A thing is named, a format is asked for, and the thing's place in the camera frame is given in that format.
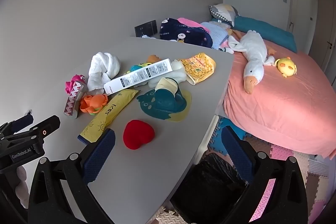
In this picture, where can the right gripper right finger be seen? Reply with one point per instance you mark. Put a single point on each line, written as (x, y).
(287, 202)

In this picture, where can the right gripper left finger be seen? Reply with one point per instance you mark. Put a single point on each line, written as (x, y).
(48, 202)

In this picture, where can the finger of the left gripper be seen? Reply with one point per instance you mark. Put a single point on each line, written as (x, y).
(33, 136)
(16, 125)

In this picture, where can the red white patterned box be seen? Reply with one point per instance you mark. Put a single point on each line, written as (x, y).
(74, 98)

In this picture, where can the orange crab toy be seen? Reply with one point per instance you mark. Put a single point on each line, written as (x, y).
(93, 104)

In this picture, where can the yellow snack packet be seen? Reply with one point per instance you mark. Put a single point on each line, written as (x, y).
(104, 118)

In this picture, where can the red heart-shaped sponge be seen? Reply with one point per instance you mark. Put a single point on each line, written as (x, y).
(137, 133)

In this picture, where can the white towel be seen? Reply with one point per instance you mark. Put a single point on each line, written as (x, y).
(104, 67)

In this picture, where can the teal yellow frog toy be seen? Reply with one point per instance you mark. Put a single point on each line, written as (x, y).
(137, 67)

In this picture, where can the teal owl-shaped holder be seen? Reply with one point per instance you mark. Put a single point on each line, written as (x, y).
(166, 101)

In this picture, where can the small brown bear toy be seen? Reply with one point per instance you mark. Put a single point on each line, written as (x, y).
(153, 59)

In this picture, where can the yellow soybean print bag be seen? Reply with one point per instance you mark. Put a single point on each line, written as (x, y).
(198, 68)

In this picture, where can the white long cardboard box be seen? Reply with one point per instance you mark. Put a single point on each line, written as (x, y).
(138, 76)

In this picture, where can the white wavy foam sponge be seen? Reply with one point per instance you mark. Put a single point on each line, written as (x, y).
(178, 74)

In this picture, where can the pink dinosaur toy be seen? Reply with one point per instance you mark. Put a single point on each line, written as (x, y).
(69, 84)

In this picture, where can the black trash bin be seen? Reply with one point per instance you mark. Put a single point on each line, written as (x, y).
(209, 191)

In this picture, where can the person's left hand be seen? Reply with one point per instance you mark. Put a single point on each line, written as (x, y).
(22, 190)

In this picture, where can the colourful foam floor mats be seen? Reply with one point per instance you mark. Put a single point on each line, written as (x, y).
(315, 174)

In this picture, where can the pink bed sheet mattress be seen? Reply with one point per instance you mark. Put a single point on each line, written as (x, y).
(297, 112)

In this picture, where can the yellow chick plush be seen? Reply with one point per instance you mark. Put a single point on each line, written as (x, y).
(286, 67)

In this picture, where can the white goose plush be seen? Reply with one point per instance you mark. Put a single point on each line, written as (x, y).
(257, 54)

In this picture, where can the light blue baby garment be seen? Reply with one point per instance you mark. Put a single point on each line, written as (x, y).
(148, 37)

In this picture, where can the teal long pillow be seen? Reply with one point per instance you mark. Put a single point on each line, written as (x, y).
(267, 31)

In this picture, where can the white cartoon print cloth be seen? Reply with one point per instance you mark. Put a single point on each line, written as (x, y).
(225, 48)

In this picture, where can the light blue knit blanket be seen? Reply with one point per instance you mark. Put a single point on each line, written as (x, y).
(217, 34)

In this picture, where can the navy rabbit print blanket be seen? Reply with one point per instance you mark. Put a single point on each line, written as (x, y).
(172, 29)

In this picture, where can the patchwork checkered pillow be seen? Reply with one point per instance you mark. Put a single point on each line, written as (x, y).
(224, 13)

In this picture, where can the pink fleece blanket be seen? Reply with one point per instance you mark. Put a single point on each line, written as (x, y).
(191, 23)

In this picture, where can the silver desk cable grommet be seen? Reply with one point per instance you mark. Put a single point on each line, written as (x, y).
(29, 112)

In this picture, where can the door with black handle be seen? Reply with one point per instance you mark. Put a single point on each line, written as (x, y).
(320, 49)

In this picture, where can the black wall switch panel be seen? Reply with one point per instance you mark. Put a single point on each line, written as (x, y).
(147, 29)

